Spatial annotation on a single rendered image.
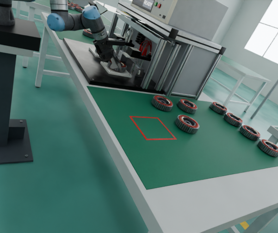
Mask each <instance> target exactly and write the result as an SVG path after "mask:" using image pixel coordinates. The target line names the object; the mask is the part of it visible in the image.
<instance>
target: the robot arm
mask: <svg viewBox="0 0 278 233"><path fill-rule="evenodd" d="M14 1H24V2H33V1H36V0H14ZM49 1H50V8H51V14H49V15H48V16H47V24H48V27H49V28H50V29H51V30H53V31H77V30H83V29H90V31H91V33H92V35H93V37H94V39H95V40H93V44H94V46H95V48H96V51H97V53H98V55H99V56H100V58H101V60H103V62H105V61H108V60H109V59H110V60H111V62H112V64H111V65H110V68H111V69H115V68H119V70H120V71H122V67H121V64H120V62H119V60H118V57H117V55H116V53H115V51H114V48H113V47H112V46H113V45H117V46H125V43H126V42H125V41H124V40H123V39H113V38H109V37H108V33H107V31H106V28H105V26H104V23H103V21H102V18H101V16H100V13H99V12H98V10H97V8H96V6H88V7H86V8H84V9H83V11H82V13H79V14H69V13H68V2H67V0H49ZM0 25H5V26H11V25H15V17H14V14H13V11H12V0H0Z"/></svg>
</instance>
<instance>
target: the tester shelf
mask: <svg viewBox="0 0 278 233"><path fill-rule="evenodd" d="M117 6H118V7H119V8H121V9H123V10H124V11H126V12H127V13H129V14H131V15H132V16H134V17H136V18H137V19H139V20H141V21H142V22H144V23H146V24H147V25H149V26H151V27H152V28H154V29H156V30H157V31H159V32H161V33H162V34H164V35H166V36H167V37H169V38H172V39H175V40H178V41H181V42H184V43H187V44H190V45H193V46H196V47H199V48H202V49H205V50H208V51H211V52H214V53H217V54H220V55H223V53H224V52H225V50H226V48H225V47H223V46H221V45H219V44H217V43H215V42H213V41H211V40H208V39H205V38H203V37H200V36H197V35H194V34H192V33H189V32H187V31H184V30H181V29H179V28H176V27H173V26H171V25H167V24H165V23H163V22H161V21H159V20H157V19H155V18H153V17H152V16H150V15H148V14H146V13H144V12H142V11H140V10H139V9H137V8H135V7H133V6H131V4H129V3H126V2H124V1H122V0H119V2H118V5H117Z"/></svg>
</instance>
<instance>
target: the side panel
mask: <svg viewBox="0 0 278 233"><path fill-rule="evenodd" d="M221 57H222V55H220V54H217V53H214V52H211V51H208V50H205V49H202V48H199V47H196V46H193V45H190V44H189V46H188V49H187V51H186V53H185V55H184V57H183V59H182V61H181V63H180V66H179V68H178V70H177V72H176V74H175V76H174V78H173V80H172V82H171V85H170V87H169V89H168V91H167V92H164V95H165V96H169V97H176V98H186V99H193V100H198V98H199V96H200V94H201V93H202V91H203V89H204V87H205V86H206V84H207V82H208V80H209V78H210V77H211V75H212V73H213V71H214V70H215V68H216V66H217V64H218V62H219V61H220V59H221Z"/></svg>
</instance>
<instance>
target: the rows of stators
mask: <svg viewBox="0 0 278 233"><path fill-rule="evenodd" d="M210 108H211V109H212V110H214V111H215V112H217V113H219V114H222V115H225V116H224V119H225V120H226V121H227V122H228V123H230V124H232V125H234V126H237V127H240V126H241V125H242V124H243V120H242V119H241V118H239V117H238V116H236V115H235V114H232V113H228V112H227V111H228V109H227V108H226V107H225V106H224V105H222V104H220V103H218V102H212V103H211V105H210ZM240 132H241V133H242V134H243V135H244V136H246V137H247V138H249V139H251V140H254V141H258V139H259V138H260V137H261V135H260V133H259V132H258V131H257V130H255V129H253V128H252V127H250V126H248V125H242V126H241V128H240ZM258 146H259V147H260V149H261V150H263V151H264V152H265V153H267V154H268V155H270V156H273V157H278V147H277V146H276V145H275V144H274V143H272V142H271V141H268V140H266V139H261V140H260V141H259V143H258Z"/></svg>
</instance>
